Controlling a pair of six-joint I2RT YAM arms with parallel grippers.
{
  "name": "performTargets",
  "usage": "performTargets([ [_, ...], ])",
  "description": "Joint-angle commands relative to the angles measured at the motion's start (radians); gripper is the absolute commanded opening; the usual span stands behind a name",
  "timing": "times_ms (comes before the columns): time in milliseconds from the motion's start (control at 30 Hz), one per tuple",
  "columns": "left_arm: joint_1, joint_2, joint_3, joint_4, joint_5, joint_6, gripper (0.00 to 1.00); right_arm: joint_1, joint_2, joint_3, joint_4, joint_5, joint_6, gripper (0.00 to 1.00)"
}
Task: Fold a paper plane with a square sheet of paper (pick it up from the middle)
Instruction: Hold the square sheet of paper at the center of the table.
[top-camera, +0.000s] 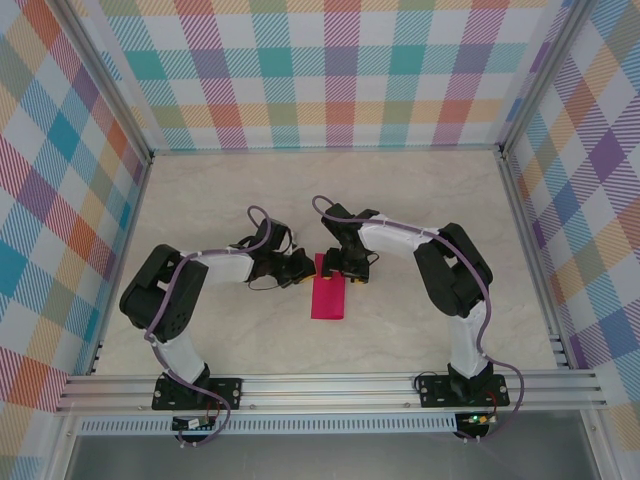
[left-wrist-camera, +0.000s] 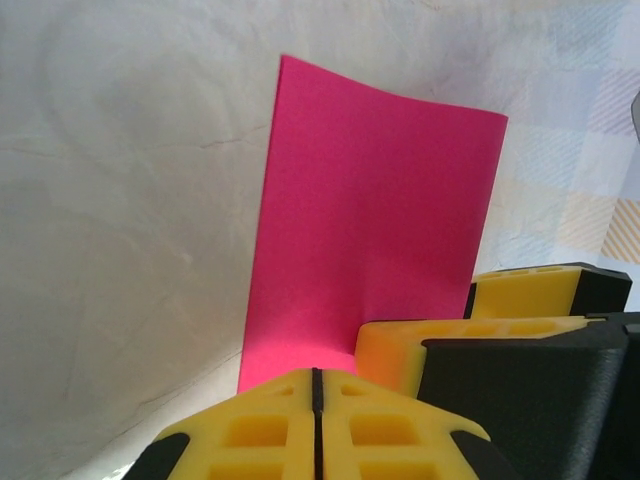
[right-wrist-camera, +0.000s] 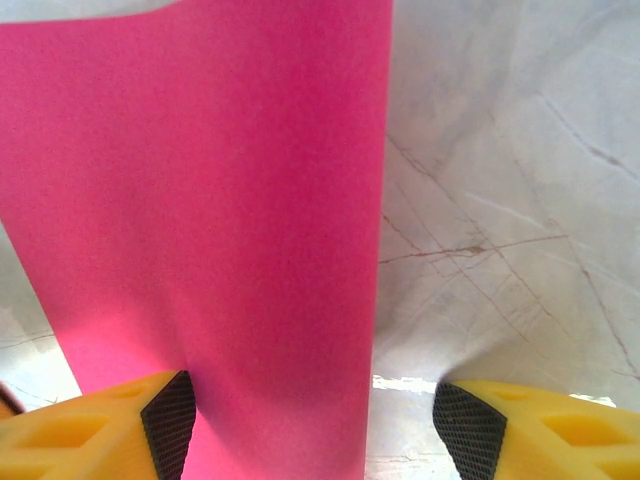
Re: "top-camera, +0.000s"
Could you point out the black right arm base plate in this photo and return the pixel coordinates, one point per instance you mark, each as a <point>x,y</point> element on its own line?
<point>435,390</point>

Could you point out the aluminium frame leg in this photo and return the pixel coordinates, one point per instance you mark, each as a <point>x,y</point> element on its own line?
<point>62,445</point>
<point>600,445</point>

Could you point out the grey metal panel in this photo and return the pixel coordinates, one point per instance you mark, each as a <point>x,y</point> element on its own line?
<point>325,457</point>

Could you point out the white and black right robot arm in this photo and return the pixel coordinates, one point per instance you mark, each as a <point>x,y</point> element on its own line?
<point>432,285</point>

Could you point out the aluminium frame post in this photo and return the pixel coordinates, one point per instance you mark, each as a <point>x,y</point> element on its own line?
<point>107,85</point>
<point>545,80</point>

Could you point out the aluminium mounting rail beam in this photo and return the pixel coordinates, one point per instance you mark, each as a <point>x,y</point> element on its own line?
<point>325,392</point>

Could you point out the aluminium table edge rail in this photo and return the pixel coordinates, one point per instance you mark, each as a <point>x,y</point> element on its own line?
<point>534,250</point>
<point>125,235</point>

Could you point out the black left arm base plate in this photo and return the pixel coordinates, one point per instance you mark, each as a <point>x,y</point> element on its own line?
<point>227,392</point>

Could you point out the small black circuit board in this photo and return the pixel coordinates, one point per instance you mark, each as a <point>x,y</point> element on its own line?
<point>187,424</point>

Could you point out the magenta cloth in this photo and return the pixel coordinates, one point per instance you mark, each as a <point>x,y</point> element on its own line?
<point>327,300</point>

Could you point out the circuit board with green light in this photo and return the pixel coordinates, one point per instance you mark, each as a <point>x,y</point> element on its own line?
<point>477,419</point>

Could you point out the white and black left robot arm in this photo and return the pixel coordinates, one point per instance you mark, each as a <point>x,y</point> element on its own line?
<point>140,295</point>

